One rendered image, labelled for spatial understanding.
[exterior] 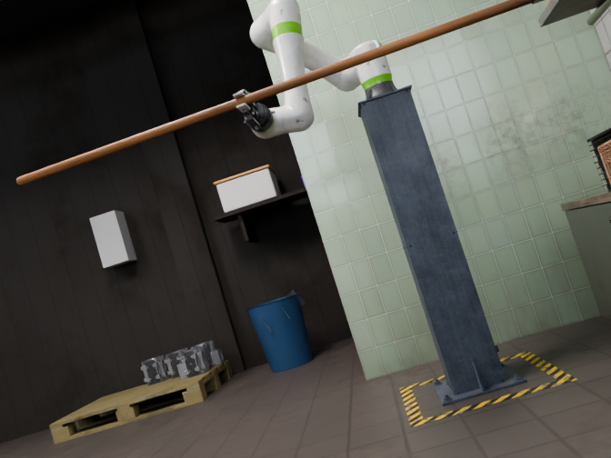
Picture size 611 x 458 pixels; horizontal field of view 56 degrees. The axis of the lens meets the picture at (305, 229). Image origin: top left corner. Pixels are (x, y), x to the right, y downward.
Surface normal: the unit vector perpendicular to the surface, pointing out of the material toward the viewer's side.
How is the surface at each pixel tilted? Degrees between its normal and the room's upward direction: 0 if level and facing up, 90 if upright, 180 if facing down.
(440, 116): 90
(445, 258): 90
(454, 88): 90
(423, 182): 90
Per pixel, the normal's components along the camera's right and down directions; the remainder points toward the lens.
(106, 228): -0.09, -0.04
